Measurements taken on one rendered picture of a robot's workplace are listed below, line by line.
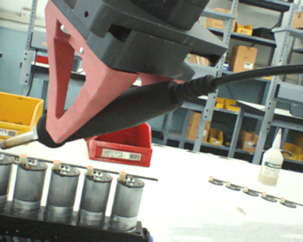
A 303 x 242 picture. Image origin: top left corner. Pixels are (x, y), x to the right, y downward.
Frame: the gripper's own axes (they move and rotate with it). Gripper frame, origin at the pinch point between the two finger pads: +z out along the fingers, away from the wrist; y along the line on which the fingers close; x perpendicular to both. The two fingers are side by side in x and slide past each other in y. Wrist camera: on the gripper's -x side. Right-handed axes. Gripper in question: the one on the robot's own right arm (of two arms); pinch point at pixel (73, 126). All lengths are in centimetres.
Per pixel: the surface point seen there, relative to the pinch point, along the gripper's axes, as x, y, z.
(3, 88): -338, -222, 242
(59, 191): -1.1, -3.7, 8.2
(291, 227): 10.7, -32.2, 7.6
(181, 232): 5.0, -16.8, 10.5
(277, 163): 0.8, -48.1, 8.0
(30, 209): -1.6, -2.2, 10.7
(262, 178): 0.9, -47.3, 11.7
